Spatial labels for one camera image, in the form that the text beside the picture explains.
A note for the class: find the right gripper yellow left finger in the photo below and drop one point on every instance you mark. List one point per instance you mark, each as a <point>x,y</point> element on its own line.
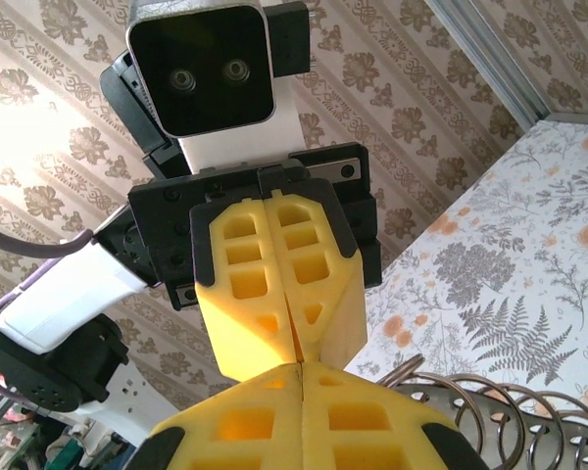
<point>240,431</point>

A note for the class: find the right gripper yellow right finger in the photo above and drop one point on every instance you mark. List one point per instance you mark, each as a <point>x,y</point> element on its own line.
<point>367,431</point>

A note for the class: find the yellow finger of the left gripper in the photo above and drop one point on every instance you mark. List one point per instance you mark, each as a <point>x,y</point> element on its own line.
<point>323,294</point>
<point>245,313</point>

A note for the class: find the colourful background clutter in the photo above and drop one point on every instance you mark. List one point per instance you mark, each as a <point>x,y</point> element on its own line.
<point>29,440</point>

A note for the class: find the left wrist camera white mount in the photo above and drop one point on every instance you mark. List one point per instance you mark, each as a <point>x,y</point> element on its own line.
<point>201,73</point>

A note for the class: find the left aluminium frame post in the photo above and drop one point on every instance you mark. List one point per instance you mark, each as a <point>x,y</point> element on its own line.
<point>485,59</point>

